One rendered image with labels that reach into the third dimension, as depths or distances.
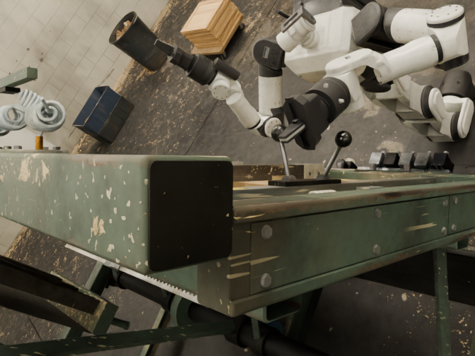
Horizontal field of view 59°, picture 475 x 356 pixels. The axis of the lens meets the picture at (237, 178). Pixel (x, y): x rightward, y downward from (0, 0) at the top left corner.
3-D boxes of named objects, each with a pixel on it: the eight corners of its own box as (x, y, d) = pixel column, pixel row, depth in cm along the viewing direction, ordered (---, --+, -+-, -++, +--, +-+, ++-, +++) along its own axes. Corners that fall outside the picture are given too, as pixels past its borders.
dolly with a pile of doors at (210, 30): (251, 21, 460) (227, -7, 435) (227, 61, 450) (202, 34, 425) (218, 27, 507) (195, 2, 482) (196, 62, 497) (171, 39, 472)
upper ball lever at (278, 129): (302, 183, 89) (290, 122, 91) (290, 184, 86) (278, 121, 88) (288, 187, 92) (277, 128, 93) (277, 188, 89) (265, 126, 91)
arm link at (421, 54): (396, 94, 99) (482, 61, 95) (388, 53, 94) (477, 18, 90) (382, 78, 108) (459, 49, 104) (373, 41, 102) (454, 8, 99)
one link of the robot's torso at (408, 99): (406, 95, 201) (356, 52, 170) (444, 91, 188) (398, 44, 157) (401, 126, 199) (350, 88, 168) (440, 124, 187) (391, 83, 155)
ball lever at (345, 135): (331, 187, 98) (358, 135, 92) (321, 188, 95) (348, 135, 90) (319, 178, 100) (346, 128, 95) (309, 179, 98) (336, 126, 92)
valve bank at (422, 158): (478, 171, 161) (459, 137, 146) (469, 205, 157) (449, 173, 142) (360, 167, 197) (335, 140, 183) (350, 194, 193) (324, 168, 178)
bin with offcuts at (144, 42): (179, 44, 559) (141, 8, 519) (158, 75, 549) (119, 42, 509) (160, 46, 598) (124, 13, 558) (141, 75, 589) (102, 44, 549)
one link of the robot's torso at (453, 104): (436, 111, 229) (427, 96, 220) (476, 108, 214) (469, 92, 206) (427, 143, 222) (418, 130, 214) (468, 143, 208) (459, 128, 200)
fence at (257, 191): (435, 190, 135) (435, 177, 134) (197, 216, 70) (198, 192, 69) (419, 188, 138) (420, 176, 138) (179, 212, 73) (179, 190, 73)
